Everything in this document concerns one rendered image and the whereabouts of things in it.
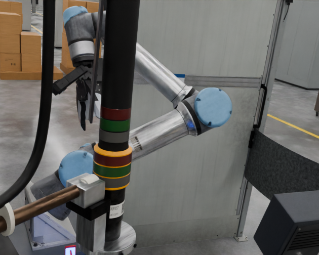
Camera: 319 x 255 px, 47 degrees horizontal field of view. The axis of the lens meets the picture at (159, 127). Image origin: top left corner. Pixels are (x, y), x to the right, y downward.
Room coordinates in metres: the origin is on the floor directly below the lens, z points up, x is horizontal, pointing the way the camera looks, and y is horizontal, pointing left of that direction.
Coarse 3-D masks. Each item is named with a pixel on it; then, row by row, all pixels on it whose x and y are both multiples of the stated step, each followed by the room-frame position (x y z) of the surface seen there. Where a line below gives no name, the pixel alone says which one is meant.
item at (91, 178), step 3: (93, 174) 0.37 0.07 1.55; (84, 177) 0.36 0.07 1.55; (87, 177) 0.36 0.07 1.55; (90, 177) 0.36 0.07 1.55; (93, 177) 0.36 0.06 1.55; (96, 177) 0.36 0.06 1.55; (81, 180) 0.35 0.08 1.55; (84, 180) 0.35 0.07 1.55; (87, 180) 0.35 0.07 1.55; (90, 180) 0.35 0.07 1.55; (93, 180) 0.35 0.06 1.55; (96, 180) 0.36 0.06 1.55; (87, 183) 0.35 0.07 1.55
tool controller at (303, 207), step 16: (304, 192) 0.99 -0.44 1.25; (272, 208) 0.95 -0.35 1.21; (288, 208) 0.91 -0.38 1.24; (304, 208) 0.92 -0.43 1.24; (272, 224) 0.93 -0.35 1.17; (288, 224) 0.88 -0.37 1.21; (304, 224) 0.87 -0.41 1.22; (256, 240) 0.98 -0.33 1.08; (272, 240) 0.92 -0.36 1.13; (288, 240) 0.88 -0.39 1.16; (304, 240) 0.89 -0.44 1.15
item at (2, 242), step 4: (0, 236) 0.43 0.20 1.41; (4, 236) 0.44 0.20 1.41; (0, 240) 0.43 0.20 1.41; (4, 240) 0.43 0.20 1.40; (8, 240) 0.44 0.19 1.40; (0, 244) 0.42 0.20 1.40; (4, 244) 0.43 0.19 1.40; (8, 244) 0.43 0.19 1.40; (12, 244) 0.43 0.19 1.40; (0, 248) 0.42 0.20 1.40; (4, 248) 0.42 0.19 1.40; (8, 248) 0.42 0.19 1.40; (12, 248) 0.43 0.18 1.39; (0, 252) 0.41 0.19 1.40; (4, 252) 0.41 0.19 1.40; (8, 252) 0.42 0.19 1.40; (12, 252) 0.42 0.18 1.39; (16, 252) 0.43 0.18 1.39
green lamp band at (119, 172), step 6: (96, 168) 0.37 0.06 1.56; (102, 168) 0.37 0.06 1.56; (108, 168) 0.37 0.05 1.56; (114, 168) 0.37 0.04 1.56; (120, 168) 0.37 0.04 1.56; (126, 168) 0.37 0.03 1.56; (102, 174) 0.37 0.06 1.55; (108, 174) 0.37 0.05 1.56; (114, 174) 0.37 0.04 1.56; (120, 174) 0.37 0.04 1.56; (126, 174) 0.37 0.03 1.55
